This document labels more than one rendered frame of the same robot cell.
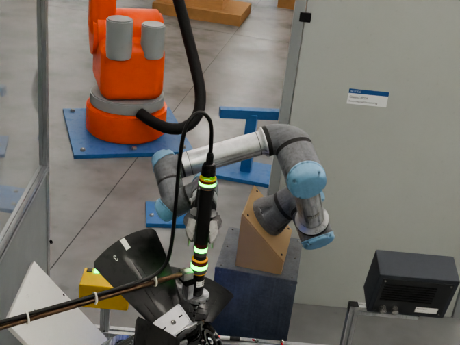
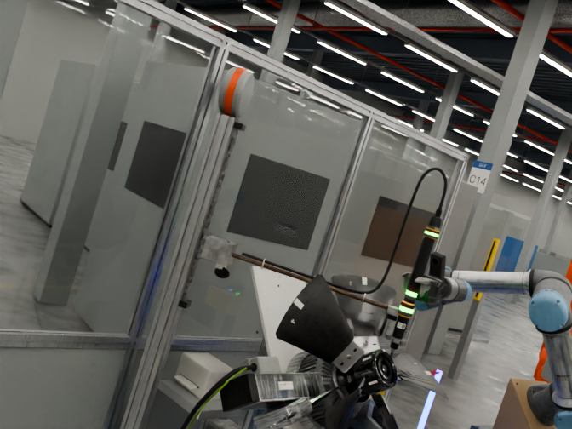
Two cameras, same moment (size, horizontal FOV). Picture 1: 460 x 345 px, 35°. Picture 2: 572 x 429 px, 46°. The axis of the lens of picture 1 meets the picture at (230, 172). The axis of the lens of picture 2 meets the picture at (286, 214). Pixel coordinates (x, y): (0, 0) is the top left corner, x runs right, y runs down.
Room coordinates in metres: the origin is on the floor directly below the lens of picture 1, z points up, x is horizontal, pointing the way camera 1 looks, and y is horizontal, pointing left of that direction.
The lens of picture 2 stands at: (-0.16, -1.10, 1.69)
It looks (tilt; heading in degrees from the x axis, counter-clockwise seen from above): 4 degrees down; 45
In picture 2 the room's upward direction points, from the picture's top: 18 degrees clockwise
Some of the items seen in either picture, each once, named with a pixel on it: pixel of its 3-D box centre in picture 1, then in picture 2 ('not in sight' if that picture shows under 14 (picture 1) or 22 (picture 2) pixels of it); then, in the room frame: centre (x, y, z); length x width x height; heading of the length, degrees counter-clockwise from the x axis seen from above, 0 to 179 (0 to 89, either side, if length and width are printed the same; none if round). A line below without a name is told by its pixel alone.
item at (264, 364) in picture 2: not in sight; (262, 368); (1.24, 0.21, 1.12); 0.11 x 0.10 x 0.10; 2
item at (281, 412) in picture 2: not in sight; (281, 415); (1.27, 0.11, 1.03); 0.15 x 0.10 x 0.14; 92
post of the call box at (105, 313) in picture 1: (105, 314); not in sight; (1.96, 0.36, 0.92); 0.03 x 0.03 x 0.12; 2
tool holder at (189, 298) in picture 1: (194, 283); (397, 325); (1.61, 0.06, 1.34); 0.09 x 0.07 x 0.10; 127
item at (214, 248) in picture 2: not in sight; (217, 249); (1.24, 0.55, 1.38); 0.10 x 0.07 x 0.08; 127
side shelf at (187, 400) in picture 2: not in sight; (217, 397); (1.48, 0.60, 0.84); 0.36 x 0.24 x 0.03; 2
